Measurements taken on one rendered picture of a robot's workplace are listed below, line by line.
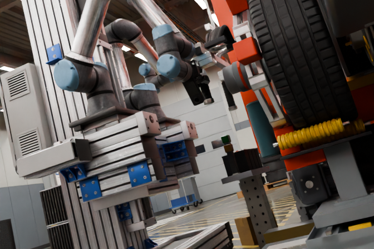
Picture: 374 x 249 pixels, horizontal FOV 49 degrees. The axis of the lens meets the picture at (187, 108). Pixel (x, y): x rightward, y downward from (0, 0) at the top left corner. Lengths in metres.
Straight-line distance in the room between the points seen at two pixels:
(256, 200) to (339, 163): 0.76
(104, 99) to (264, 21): 0.70
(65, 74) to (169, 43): 0.44
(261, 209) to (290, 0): 1.22
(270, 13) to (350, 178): 0.69
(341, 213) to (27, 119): 1.43
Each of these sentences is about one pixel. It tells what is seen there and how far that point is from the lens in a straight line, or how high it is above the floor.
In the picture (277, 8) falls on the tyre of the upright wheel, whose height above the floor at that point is 0.96.
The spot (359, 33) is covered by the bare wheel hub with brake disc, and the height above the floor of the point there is 0.81.
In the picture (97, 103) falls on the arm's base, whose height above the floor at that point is 0.87.
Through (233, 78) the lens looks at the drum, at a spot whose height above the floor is 0.84.
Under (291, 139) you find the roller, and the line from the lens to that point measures 1.62.
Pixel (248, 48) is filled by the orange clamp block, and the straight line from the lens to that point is 1.47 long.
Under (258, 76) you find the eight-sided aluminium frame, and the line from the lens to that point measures 1.54.
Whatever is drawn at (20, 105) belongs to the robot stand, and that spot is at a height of 1.04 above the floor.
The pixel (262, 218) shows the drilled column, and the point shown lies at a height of 0.19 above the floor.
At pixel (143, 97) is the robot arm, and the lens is 2.17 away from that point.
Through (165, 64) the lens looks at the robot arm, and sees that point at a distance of 1.39.
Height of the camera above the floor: 0.42
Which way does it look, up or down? 11 degrees up
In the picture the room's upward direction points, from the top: 16 degrees counter-clockwise
